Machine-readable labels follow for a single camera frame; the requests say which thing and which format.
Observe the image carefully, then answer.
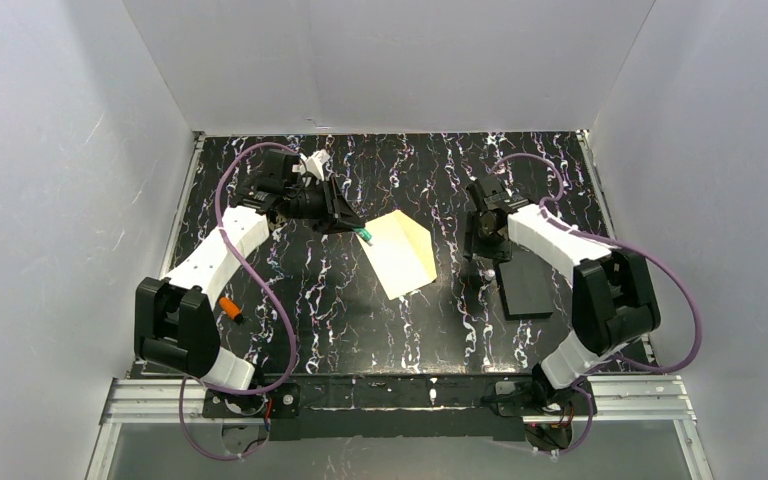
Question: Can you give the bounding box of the green white glue stick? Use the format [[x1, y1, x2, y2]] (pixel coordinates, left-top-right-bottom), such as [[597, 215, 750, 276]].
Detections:
[[354, 228, 373, 246]]

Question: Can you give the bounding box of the cream paper envelope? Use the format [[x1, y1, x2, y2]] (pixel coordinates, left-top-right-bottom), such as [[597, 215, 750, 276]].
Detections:
[[355, 210, 438, 300]]

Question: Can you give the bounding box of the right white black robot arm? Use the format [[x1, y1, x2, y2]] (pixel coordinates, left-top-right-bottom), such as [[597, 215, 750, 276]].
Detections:
[[464, 177, 661, 398]]

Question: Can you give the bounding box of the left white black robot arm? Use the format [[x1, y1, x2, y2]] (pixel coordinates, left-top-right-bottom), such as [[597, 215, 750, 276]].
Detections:
[[134, 142, 365, 395]]

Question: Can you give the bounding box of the black rectangular block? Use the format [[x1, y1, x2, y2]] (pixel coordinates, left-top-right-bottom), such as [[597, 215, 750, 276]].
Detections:
[[494, 248, 555, 321]]

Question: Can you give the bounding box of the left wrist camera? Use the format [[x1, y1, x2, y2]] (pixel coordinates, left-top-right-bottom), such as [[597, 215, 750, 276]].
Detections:
[[292, 149, 331, 181]]

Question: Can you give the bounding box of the orange handled screwdriver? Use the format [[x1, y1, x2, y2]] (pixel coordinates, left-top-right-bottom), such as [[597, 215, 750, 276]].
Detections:
[[218, 297, 245, 325]]

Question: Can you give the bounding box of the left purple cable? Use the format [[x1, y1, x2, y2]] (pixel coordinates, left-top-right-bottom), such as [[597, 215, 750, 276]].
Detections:
[[178, 142, 300, 463]]

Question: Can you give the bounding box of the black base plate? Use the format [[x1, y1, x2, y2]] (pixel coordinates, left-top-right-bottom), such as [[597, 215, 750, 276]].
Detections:
[[203, 374, 597, 446]]

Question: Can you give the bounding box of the aluminium frame rail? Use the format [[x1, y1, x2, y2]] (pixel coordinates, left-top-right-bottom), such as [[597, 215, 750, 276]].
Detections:
[[90, 132, 710, 479]]

